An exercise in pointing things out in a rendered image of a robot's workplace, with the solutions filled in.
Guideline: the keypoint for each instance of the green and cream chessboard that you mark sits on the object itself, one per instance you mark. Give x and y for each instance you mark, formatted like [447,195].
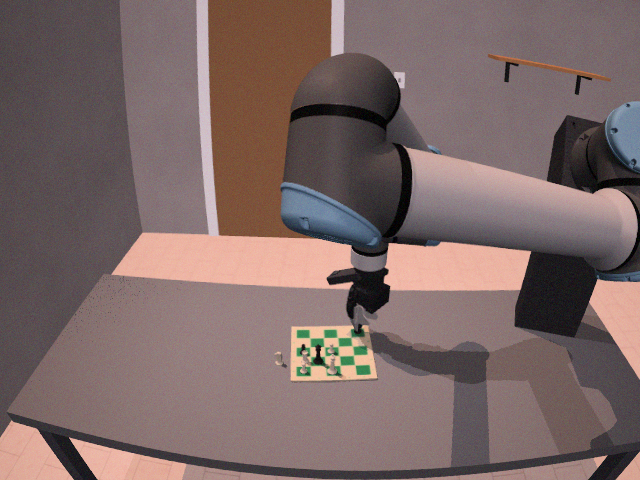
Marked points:
[354,354]

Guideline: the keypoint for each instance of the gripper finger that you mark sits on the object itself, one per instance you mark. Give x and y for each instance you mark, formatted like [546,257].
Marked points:
[370,316]
[356,313]

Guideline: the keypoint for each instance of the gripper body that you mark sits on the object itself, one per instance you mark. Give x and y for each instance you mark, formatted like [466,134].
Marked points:
[368,289]

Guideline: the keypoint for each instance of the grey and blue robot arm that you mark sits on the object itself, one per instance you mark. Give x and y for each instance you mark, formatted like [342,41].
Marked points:
[347,182]

